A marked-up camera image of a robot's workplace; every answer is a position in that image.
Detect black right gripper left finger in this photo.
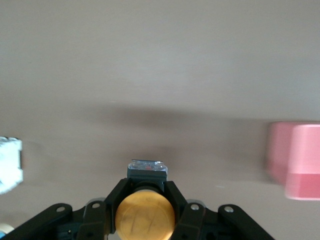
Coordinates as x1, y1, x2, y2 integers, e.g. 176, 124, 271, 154
6, 178, 134, 240

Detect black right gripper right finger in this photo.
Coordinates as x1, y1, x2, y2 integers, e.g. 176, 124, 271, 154
163, 179, 275, 240

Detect yellow push button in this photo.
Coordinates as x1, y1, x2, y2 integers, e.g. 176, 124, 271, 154
114, 158, 176, 240

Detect blue white dome buzzer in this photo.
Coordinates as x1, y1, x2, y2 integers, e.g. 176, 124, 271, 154
0, 222, 15, 238

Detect pink plastic box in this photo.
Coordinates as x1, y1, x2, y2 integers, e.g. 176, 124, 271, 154
264, 121, 320, 201

